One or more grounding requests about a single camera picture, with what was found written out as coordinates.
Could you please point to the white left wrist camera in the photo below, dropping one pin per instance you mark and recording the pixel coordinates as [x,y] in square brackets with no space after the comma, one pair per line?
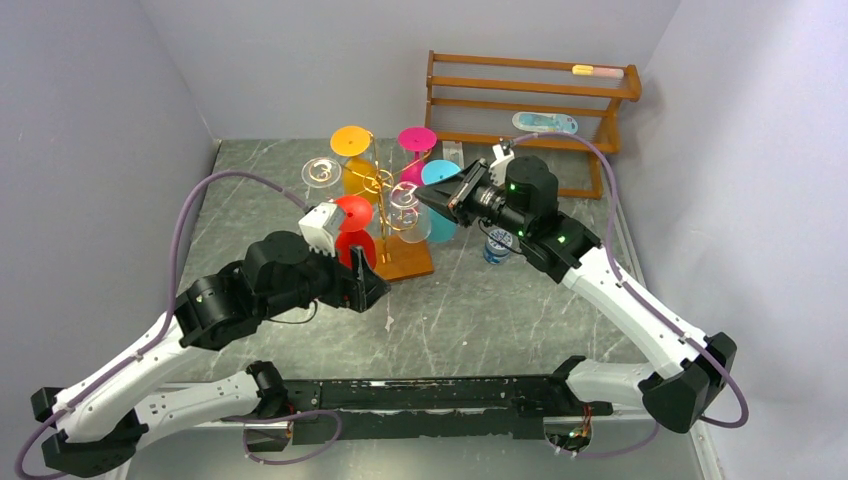
[320,228]

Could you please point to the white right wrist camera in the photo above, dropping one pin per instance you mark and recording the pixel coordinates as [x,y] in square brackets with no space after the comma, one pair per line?
[503,155]

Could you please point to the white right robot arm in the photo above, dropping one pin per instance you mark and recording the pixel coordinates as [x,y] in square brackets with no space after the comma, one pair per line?
[685,369]

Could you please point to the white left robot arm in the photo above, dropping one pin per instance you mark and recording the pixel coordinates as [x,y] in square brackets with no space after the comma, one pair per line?
[100,423]

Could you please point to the red wine glass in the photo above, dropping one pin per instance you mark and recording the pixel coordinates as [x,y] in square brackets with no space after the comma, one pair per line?
[358,214]

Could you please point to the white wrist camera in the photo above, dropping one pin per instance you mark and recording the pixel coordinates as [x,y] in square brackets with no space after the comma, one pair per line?
[503,155]
[320,228]

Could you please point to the light blue packaged item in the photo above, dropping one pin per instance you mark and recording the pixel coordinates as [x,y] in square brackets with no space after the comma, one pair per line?
[534,122]

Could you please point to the clear wine glass on rack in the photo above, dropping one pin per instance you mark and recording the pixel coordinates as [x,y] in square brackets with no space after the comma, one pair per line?
[321,175]

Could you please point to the brown wooden shelf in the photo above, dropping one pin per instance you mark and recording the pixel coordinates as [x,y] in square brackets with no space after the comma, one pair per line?
[472,99]

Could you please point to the yellow pink tube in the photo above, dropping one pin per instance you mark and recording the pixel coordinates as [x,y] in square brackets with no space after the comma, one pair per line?
[597,71]

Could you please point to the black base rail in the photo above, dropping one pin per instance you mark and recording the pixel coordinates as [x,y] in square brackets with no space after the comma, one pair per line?
[383,409]

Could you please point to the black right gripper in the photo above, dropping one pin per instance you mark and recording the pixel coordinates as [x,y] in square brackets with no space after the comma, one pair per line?
[468,197]

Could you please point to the small white box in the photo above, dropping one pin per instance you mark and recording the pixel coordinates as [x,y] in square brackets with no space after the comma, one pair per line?
[453,151]

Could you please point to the clear wine glass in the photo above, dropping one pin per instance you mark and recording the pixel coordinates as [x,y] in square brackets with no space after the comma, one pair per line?
[408,217]
[321,175]

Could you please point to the gold wire wine glass rack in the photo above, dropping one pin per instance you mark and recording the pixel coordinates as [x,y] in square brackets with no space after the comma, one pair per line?
[380,213]

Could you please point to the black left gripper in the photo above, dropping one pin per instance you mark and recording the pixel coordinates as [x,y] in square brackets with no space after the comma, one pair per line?
[356,294]

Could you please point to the orange wine glass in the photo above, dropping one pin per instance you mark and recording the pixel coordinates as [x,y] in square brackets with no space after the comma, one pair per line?
[351,143]

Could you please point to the light blue wine glass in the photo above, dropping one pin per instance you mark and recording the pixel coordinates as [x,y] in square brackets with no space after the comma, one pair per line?
[443,228]

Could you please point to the pink wine glass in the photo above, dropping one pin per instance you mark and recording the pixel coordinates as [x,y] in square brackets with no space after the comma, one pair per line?
[420,141]

